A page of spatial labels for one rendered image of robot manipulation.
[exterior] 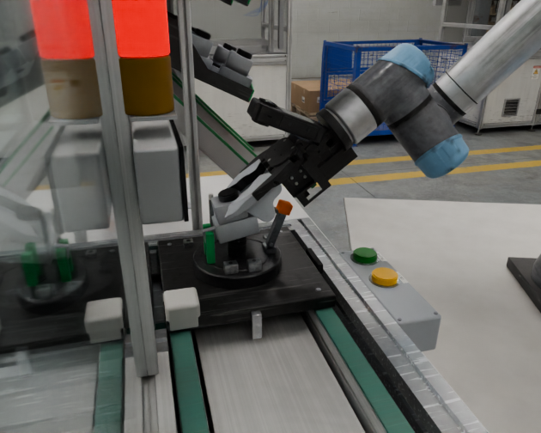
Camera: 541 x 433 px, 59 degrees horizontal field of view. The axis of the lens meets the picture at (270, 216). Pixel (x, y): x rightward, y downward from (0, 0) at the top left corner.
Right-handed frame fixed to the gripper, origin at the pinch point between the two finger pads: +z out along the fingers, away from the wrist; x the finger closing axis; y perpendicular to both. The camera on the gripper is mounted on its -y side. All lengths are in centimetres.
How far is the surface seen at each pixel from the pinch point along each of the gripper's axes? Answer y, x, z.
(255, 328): 11.5, -13.3, 7.1
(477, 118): 288, 391, -224
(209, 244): 2.7, -2.0, 5.8
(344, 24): 243, 844, -292
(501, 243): 57, 13, -38
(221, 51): -9.8, 39.9, -16.0
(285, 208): 6.6, -1.0, -6.3
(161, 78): -22.3, -20.9, -5.9
